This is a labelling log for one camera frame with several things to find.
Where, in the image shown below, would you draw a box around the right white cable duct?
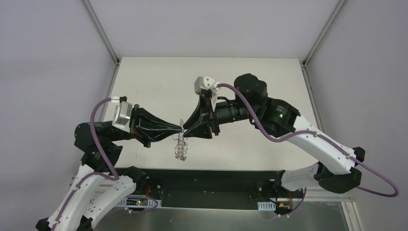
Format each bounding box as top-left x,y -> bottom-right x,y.
257,201 -> 276,211

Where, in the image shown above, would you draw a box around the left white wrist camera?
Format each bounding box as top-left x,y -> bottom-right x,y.
110,96 -> 133,133

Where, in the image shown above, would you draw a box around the left aluminium frame post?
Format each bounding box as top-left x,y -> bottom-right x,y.
81,0 -> 120,66

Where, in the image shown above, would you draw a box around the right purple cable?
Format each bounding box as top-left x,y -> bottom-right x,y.
217,83 -> 400,198

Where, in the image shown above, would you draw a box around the right aluminium frame post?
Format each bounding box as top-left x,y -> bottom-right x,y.
302,0 -> 347,68

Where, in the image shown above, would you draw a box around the aluminium rail frame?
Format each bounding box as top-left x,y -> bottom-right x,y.
305,186 -> 355,202

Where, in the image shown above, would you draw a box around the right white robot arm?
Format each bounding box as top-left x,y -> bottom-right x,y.
183,73 -> 365,197

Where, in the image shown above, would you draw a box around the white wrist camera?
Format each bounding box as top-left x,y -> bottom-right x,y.
194,76 -> 220,111
110,96 -> 133,133

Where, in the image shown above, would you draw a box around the white cable duct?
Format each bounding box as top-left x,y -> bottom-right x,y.
257,201 -> 276,211
116,197 -> 162,208

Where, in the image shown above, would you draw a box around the left white cable duct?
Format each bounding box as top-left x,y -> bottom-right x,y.
116,197 -> 162,208

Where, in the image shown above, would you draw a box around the aluminium frame post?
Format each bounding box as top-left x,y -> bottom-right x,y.
81,0 -> 120,66
302,0 -> 347,68

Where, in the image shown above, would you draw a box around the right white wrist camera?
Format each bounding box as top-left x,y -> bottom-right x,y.
194,76 -> 220,111

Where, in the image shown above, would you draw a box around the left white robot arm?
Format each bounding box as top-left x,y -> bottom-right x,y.
36,98 -> 182,231

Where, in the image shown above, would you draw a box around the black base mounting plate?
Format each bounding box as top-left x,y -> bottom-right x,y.
134,168 -> 304,210

